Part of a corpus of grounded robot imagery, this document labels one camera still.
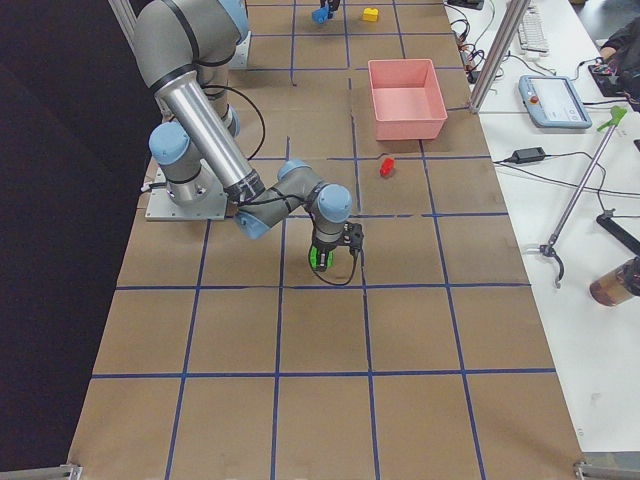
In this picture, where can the white keyboard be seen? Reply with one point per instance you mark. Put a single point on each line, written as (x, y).
(530, 34)

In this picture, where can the teach pendant tablet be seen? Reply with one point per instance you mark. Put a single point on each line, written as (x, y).
(552, 102)

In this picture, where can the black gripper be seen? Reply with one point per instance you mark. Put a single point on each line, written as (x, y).
(323, 248)

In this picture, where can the black power adapter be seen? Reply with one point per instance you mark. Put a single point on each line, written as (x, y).
(528, 155)

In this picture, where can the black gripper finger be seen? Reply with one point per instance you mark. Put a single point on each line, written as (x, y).
(332, 4)

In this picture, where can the pink plastic box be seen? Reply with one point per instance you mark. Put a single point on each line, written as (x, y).
(407, 99)

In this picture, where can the aluminium frame post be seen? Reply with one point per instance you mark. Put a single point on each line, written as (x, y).
(507, 29)

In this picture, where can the green toy block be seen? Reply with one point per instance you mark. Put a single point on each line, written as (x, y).
(321, 251)

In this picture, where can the red toy block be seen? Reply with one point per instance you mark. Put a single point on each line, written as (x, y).
(387, 167)

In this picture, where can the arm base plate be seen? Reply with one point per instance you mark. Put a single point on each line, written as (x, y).
(200, 199)
(240, 59)

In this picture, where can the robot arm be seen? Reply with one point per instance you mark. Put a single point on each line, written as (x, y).
(172, 40)

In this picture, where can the brown paper table cover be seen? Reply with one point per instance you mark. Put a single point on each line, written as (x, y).
(227, 358)

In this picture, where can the yellow toy block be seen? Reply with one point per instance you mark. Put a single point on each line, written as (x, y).
(370, 14)

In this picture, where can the reacher grabber tool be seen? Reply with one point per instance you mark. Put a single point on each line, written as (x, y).
(547, 249)

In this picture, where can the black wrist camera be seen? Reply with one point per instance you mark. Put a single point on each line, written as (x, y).
(353, 238)

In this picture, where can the blue toy block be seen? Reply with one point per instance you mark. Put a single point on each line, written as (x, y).
(319, 15)

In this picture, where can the brown bottle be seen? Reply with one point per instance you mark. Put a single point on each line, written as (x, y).
(618, 285)

